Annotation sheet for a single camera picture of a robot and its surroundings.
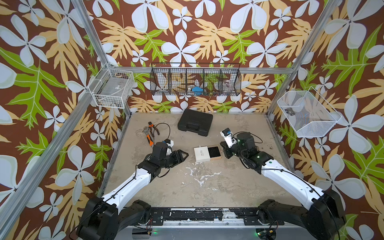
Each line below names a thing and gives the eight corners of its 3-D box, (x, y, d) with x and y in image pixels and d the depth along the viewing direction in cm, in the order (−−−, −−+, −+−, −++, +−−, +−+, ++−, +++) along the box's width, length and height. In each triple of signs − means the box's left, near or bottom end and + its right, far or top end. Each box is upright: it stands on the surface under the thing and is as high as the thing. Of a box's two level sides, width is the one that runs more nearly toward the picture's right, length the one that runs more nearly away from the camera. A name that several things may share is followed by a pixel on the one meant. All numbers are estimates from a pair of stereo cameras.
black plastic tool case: (177, 129, 112) (176, 124, 107) (186, 111, 124) (186, 106, 120) (206, 137, 107) (207, 133, 103) (213, 117, 119) (214, 113, 115)
